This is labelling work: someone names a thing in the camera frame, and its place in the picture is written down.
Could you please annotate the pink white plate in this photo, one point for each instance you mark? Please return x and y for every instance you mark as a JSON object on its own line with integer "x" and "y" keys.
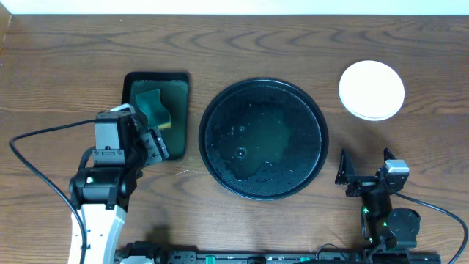
{"x": 371, "y": 90}

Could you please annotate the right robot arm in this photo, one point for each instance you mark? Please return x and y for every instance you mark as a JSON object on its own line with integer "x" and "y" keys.
{"x": 388, "y": 228}

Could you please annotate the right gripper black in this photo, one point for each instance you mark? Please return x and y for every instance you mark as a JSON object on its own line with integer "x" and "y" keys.
{"x": 365, "y": 183}

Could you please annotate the black rectangular water tray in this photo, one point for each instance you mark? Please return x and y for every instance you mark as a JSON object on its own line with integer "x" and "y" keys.
{"x": 174, "y": 88}

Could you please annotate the black round tray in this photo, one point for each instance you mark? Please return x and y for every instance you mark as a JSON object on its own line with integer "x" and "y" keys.
{"x": 263, "y": 139}

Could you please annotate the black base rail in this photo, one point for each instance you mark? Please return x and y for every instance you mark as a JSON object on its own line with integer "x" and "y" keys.
{"x": 151, "y": 253}

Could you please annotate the green yellow sponge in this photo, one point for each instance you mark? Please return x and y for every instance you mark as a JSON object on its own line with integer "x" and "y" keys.
{"x": 149, "y": 103}

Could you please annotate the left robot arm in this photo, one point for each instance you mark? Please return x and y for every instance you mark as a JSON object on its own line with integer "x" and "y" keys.
{"x": 100, "y": 195}

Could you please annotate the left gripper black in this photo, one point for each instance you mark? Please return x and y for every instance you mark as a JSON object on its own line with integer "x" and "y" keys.
{"x": 154, "y": 143}

